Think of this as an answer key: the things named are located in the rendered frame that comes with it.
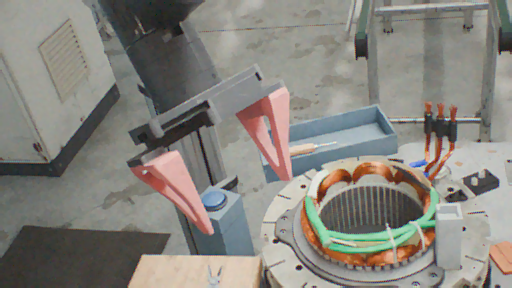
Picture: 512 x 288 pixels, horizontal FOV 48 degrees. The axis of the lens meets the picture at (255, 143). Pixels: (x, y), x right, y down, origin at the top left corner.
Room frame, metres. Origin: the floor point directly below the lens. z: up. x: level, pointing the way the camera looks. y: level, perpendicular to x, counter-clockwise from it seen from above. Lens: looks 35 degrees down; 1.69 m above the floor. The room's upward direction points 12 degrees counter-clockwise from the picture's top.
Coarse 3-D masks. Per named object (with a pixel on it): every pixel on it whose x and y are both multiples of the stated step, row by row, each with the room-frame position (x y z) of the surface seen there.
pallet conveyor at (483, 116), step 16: (368, 0) 2.11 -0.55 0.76; (384, 0) 3.30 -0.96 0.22; (464, 0) 3.15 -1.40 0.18; (496, 0) 1.88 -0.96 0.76; (352, 16) 1.97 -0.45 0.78; (368, 16) 1.98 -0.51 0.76; (496, 16) 1.78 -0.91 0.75; (368, 32) 1.88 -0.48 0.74; (384, 32) 3.31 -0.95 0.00; (496, 32) 1.75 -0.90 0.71; (368, 48) 1.86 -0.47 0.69; (496, 48) 2.00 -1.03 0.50; (368, 64) 2.17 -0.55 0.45; (496, 64) 2.00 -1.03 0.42; (368, 80) 2.17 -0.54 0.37; (480, 112) 2.02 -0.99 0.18; (480, 128) 2.01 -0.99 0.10
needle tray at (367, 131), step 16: (352, 112) 0.92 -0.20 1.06; (368, 112) 0.93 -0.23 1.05; (304, 128) 0.92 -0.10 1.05; (320, 128) 0.92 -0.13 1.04; (336, 128) 0.92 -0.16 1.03; (352, 128) 0.92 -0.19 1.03; (368, 128) 0.91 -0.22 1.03; (384, 128) 0.88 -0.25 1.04; (272, 144) 0.92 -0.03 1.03; (320, 144) 0.89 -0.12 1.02; (336, 144) 0.88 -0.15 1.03; (352, 144) 0.82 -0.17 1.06; (368, 144) 0.82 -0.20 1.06; (384, 144) 0.82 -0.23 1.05; (304, 160) 0.82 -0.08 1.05; (320, 160) 0.82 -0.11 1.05; (336, 160) 0.82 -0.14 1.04; (272, 176) 0.81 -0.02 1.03
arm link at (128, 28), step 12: (108, 0) 0.42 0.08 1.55; (120, 0) 0.41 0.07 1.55; (108, 12) 0.42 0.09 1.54; (120, 12) 0.41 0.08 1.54; (120, 24) 0.41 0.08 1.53; (132, 24) 0.40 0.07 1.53; (144, 24) 0.40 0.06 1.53; (120, 36) 0.41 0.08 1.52; (132, 36) 0.40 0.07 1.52; (144, 36) 0.40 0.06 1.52; (168, 36) 0.40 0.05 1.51
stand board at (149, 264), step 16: (144, 256) 0.65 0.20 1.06; (160, 256) 0.64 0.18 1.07; (176, 256) 0.63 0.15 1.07; (192, 256) 0.63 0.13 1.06; (208, 256) 0.62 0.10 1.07; (144, 272) 0.61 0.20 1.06; (160, 272) 0.61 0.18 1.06; (176, 272) 0.60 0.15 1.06; (192, 272) 0.59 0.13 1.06; (224, 272) 0.58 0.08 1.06; (240, 272) 0.58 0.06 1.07; (256, 272) 0.57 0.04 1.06
